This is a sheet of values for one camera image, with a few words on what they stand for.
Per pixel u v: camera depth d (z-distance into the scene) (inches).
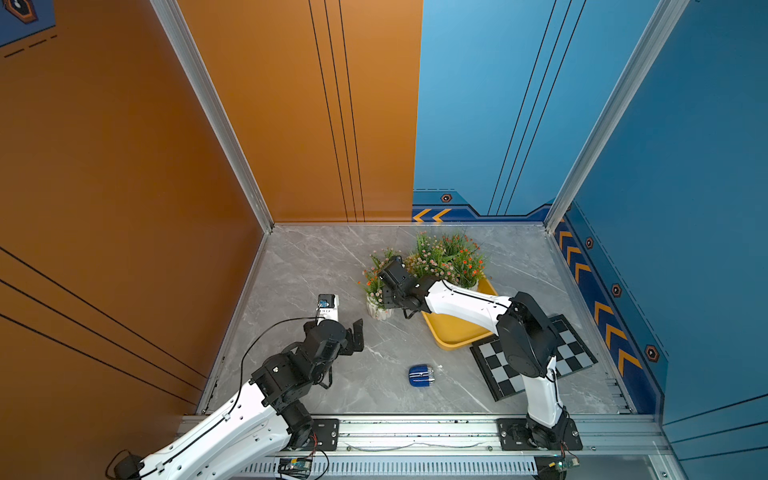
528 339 19.8
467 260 34.1
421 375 31.8
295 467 28.3
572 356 32.6
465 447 28.6
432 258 35.3
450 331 35.1
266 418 18.8
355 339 26.4
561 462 27.5
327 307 24.9
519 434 28.6
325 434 29.1
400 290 27.7
